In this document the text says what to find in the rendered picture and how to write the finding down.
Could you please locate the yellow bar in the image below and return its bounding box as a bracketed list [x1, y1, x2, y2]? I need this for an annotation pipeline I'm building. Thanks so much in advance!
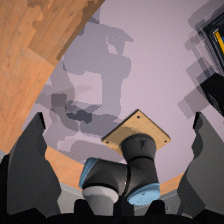
[214, 31, 224, 57]

